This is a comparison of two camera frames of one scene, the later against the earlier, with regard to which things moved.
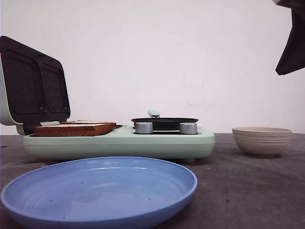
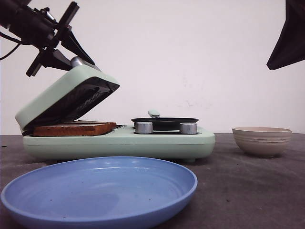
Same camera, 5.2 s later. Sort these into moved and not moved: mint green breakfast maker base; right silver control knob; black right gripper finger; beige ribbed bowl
Moved: black right gripper finger
Not moved: mint green breakfast maker base; beige ribbed bowl; right silver control knob
